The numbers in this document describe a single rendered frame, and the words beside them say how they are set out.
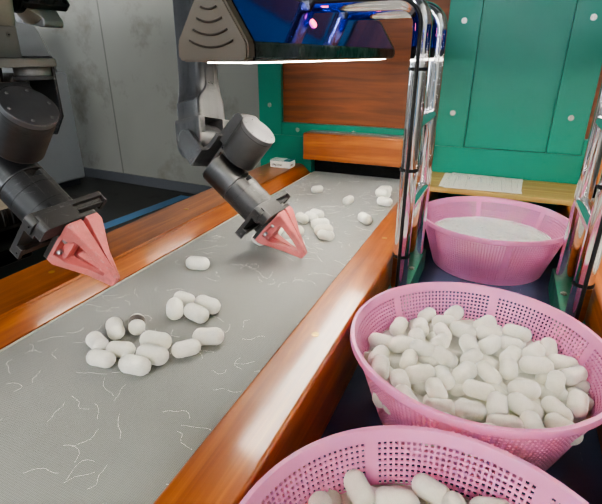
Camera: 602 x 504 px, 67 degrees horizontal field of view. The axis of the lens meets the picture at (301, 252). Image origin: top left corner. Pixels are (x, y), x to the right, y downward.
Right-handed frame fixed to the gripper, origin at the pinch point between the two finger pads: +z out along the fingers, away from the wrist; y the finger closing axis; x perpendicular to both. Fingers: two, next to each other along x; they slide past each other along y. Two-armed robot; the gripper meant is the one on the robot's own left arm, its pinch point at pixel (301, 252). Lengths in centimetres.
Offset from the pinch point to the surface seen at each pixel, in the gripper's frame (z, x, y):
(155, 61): -194, 127, 241
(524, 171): 22, -23, 58
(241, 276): -3.5, 5.5, -8.1
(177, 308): -5.0, 4.6, -22.2
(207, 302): -3.1, 2.8, -19.6
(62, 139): -217, 224, 211
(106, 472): 3.2, 0.3, -43.1
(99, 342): -7.4, 6.9, -31.5
